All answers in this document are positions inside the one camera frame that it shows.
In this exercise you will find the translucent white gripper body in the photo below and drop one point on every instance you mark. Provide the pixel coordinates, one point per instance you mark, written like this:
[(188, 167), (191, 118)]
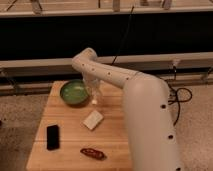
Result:
[(91, 81)]

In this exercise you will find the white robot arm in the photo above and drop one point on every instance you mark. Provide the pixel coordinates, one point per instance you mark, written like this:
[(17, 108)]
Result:
[(151, 134)]

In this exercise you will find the green ceramic bowl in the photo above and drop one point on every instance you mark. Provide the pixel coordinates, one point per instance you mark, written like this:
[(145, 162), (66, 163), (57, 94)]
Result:
[(74, 92)]

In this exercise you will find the white soap bar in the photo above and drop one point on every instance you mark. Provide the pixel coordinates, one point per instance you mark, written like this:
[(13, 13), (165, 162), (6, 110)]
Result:
[(93, 119)]

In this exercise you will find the black phone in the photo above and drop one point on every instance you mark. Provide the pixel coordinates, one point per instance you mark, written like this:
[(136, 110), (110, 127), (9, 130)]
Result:
[(53, 139)]

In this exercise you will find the brown snack wrapper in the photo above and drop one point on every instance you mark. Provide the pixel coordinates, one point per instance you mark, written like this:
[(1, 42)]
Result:
[(95, 154)]

